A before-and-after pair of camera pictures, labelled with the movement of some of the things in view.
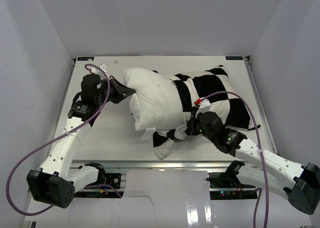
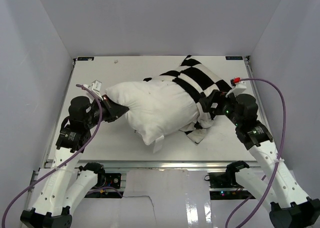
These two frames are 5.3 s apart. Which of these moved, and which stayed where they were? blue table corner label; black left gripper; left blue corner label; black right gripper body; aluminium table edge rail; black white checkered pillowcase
Moved: black right gripper body; black left gripper; black white checkered pillowcase
Stayed: left blue corner label; aluminium table edge rail; blue table corner label
